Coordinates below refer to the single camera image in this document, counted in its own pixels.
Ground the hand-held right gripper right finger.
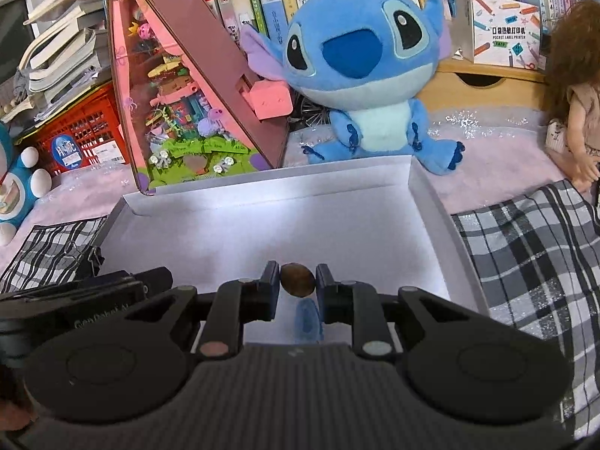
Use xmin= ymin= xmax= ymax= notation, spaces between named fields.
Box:
xmin=315 ymin=264 xmax=466 ymax=360

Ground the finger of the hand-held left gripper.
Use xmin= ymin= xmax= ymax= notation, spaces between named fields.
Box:
xmin=0 ymin=274 xmax=174 ymax=303
xmin=58 ymin=266 xmax=173 ymax=288

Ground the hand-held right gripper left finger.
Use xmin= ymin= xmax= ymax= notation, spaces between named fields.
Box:
xmin=123 ymin=261 xmax=281 ymax=360

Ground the brown oval nut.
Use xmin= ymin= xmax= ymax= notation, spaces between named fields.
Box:
xmin=280 ymin=262 xmax=314 ymax=297

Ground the white cardboard box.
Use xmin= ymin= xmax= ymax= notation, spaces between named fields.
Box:
xmin=96 ymin=154 xmax=491 ymax=346

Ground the black binder clip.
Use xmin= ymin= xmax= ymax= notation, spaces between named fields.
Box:
xmin=69 ymin=240 xmax=105 ymax=278

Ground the blue white cat plush toy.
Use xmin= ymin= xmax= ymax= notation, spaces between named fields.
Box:
xmin=0 ymin=121 xmax=52 ymax=247

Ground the red plastic crate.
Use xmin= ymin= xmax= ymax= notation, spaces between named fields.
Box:
xmin=15 ymin=81 xmax=131 ymax=177

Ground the pink triangular toy box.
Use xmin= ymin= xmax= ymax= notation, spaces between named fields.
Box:
xmin=105 ymin=0 xmax=292 ymax=197

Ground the black white plaid cloth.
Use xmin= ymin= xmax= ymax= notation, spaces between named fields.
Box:
xmin=0 ymin=179 xmax=600 ymax=438

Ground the blue alien plush toy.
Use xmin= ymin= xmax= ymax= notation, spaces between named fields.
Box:
xmin=239 ymin=0 xmax=467 ymax=177

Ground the pink fluffy blanket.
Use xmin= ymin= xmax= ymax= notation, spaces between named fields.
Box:
xmin=0 ymin=103 xmax=591 ymax=273

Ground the stack of books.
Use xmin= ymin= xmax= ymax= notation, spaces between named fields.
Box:
xmin=0 ymin=0 xmax=120 ymax=123

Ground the wooden drawer box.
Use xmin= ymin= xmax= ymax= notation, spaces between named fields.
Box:
xmin=416 ymin=57 xmax=550 ymax=114

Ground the row of upright books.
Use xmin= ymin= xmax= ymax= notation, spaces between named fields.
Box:
xmin=187 ymin=0 xmax=600 ymax=43

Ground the white label printer box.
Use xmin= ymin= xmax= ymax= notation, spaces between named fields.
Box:
xmin=451 ymin=0 xmax=541 ymax=71

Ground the brown haired doll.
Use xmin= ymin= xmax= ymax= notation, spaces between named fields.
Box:
xmin=543 ymin=0 xmax=600 ymax=208

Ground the black wire bicycle model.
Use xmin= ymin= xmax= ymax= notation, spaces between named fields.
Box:
xmin=291 ymin=95 xmax=335 ymax=128

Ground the wooden bead string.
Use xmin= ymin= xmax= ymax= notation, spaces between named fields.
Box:
xmin=0 ymin=95 xmax=35 ymax=121

